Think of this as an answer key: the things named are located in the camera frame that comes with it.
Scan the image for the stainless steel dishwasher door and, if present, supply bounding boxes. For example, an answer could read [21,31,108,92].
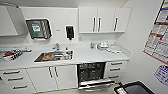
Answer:
[77,78,116,92]

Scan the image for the small blue bottle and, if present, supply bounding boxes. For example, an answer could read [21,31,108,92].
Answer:
[89,40,96,50]

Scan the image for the white cup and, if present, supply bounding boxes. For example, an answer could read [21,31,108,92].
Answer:
[63,48,73,59]

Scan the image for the black soap dispenser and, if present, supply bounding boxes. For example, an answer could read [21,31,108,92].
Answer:
[65,24,75,41]

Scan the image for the chrome faucet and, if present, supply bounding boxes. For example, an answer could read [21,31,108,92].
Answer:
[51,42,62,52]

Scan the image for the orange bowl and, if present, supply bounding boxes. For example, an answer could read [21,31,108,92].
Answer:
[43,53,55,61]

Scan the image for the narrow white drawer stack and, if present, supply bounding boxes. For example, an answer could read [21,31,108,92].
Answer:
[0,68,37,94]
[103,59,128,83]

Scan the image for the white sink base cabinet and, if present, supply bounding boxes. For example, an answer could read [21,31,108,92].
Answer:
[26,64,80,94]

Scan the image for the steel sink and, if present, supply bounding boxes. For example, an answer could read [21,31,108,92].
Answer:
[33,49,75,64]

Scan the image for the steel paper towel dispenser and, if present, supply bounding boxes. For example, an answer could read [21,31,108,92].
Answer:
[25,18,54,41]

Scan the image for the dish tray with items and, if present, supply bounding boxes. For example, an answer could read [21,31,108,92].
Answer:
[0,47,33,63]

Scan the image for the large wall poster board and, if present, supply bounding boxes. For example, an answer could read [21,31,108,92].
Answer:
[143,0,168,66]

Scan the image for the small white wall notice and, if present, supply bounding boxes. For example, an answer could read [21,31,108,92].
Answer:
[153,63,168,87]

